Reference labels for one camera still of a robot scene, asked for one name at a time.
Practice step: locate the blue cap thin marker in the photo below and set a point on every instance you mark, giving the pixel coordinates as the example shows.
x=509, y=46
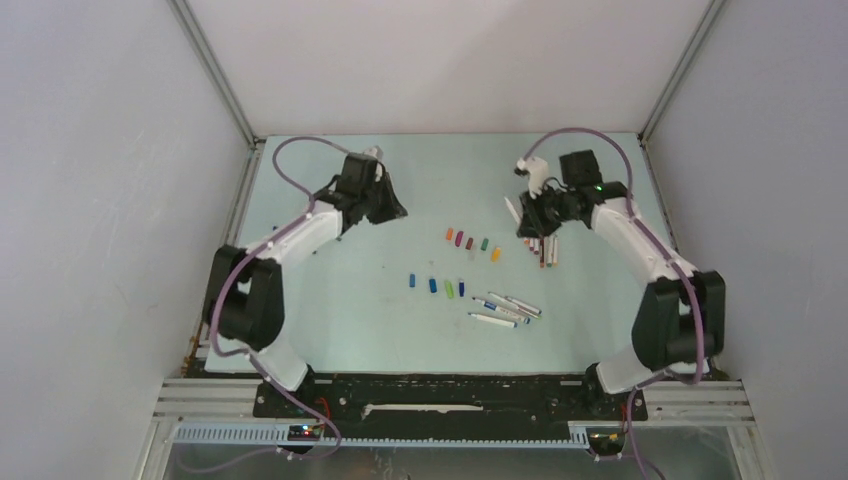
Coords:
x=493, y=320

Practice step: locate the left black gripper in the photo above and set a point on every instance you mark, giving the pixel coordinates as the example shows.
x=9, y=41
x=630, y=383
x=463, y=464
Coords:
x=392, y=209

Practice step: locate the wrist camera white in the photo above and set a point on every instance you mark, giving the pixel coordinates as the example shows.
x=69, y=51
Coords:
x=536, y=171
x=375, y=152

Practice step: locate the light green cap marker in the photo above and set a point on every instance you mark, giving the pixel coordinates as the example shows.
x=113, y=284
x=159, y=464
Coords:
x=519, y=310

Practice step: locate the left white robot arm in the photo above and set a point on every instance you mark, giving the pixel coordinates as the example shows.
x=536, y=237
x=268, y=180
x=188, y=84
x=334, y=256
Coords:
x=244, y=304

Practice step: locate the navy cap marker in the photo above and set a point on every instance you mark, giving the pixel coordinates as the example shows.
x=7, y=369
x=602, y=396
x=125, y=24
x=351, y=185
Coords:
x=517, y=304

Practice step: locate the grey cap white marker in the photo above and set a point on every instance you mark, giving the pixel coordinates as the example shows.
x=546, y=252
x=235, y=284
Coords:
x=513, y=211

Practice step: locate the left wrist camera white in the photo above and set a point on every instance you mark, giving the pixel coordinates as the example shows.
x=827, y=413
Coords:
x=375, y=152

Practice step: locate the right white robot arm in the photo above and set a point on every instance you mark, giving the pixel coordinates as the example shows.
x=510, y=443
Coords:
x=679, y=323

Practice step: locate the green cap thin marker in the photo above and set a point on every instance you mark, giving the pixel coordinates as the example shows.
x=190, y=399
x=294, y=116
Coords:
x=549, y=246

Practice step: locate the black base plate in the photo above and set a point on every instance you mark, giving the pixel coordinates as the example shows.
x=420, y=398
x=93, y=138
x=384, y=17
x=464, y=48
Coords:
x=448, y=406

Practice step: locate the aluminium frame rail right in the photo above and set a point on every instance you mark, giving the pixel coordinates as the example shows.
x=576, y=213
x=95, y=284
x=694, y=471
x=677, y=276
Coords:
x=656, y=134

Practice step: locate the grey cable duct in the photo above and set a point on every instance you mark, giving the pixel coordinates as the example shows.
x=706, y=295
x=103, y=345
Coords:
x=299, y=435

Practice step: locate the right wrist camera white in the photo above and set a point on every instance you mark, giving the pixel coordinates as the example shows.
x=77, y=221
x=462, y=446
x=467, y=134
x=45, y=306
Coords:
x=536, y=171

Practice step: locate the aluminium frame rail left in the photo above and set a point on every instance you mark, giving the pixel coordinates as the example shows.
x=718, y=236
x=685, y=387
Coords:
x=203, y=147

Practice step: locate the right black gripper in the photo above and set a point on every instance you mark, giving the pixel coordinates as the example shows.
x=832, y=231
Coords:
x=532, y=226

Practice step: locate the blue cap thick marker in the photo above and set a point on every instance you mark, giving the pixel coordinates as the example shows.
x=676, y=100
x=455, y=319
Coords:
x=514, y=315

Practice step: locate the aluminium frame rail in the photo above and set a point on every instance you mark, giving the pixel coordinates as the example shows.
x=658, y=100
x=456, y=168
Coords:
x=656, y=134
x=203, y=147

